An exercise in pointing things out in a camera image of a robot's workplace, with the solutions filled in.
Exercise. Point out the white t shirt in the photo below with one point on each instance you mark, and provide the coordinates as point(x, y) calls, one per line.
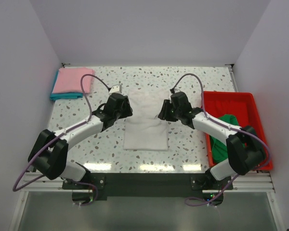
point(144, 130)

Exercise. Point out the green t shirt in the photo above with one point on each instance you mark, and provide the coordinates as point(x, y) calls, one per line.
point(218, 149)

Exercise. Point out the folded teal t shirt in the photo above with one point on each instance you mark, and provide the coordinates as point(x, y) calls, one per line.
point(68, 96)

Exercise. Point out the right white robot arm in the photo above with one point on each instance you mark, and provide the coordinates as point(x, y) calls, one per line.
point(245, 150)

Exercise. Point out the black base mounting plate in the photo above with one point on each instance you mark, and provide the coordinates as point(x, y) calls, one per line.
point(105, 185)

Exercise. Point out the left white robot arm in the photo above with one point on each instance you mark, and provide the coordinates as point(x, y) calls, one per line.
point(49, 153)

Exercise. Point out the red plastic bin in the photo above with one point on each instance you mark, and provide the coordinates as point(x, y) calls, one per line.
point(240, 104)

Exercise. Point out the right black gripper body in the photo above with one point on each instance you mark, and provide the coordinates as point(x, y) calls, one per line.
point(169, 113)

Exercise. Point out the folded pink t shirt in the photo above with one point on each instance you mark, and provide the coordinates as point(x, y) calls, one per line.
point(68, 79)

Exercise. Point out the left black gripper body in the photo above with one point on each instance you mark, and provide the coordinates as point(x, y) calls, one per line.
point(125, 112)

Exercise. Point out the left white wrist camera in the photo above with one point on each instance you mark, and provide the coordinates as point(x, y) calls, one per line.
point(115, 89)

